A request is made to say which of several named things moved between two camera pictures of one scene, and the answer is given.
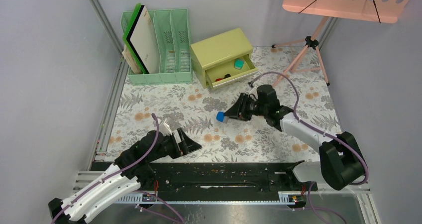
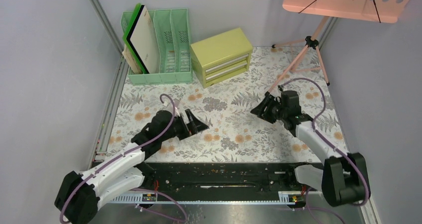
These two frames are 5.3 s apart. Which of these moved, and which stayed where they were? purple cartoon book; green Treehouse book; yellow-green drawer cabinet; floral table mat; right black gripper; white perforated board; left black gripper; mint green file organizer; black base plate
Moved: left black gripper; yellow-green drawer cabinet; right black gripper
Stayed: purple cartoon book; white perforated board; black base plate; mint green file organizer; floral table mat; green Treehouse book
